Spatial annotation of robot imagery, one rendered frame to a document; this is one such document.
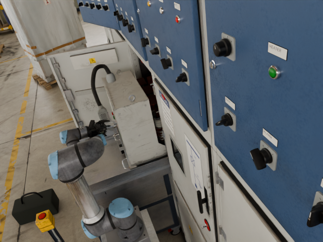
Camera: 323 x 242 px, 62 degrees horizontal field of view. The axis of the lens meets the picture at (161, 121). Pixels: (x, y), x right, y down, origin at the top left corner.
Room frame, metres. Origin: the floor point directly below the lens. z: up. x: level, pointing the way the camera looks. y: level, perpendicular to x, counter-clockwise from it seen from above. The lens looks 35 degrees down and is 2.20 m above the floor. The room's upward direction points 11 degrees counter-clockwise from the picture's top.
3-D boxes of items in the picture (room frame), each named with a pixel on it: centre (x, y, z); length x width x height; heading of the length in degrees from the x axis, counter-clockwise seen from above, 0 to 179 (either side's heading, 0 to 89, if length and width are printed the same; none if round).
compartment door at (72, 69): (2.05, 0.44, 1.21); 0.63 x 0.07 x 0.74; 86
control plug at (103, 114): (1.81, 0.43, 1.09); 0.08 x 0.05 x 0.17; 102
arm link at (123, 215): (0.93, 0.30, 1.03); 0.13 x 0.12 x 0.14; 105
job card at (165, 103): (1.11, -0.03, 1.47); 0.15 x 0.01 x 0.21; 12
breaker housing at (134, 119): (1.68, 0.07, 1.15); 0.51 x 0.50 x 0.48; 102
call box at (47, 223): (1.12, 0.84, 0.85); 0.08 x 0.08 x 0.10; 12
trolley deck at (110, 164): (1.61, 0.40, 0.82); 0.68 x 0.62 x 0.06; 102
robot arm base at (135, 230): (0.94, 0.29, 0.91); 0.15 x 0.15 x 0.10
